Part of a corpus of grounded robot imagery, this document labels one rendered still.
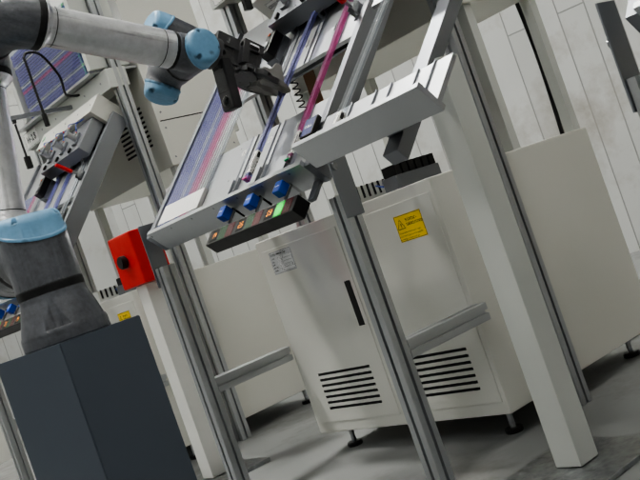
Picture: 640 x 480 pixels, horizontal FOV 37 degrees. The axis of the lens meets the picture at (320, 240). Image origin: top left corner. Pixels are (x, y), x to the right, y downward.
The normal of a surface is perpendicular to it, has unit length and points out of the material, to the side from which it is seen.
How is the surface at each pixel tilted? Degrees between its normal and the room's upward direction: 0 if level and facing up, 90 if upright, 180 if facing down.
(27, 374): 90
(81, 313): 73
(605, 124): 90
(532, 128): 90
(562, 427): 90
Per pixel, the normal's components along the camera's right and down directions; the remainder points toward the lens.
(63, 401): -0.55, 0.19
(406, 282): -0.72, 0.25
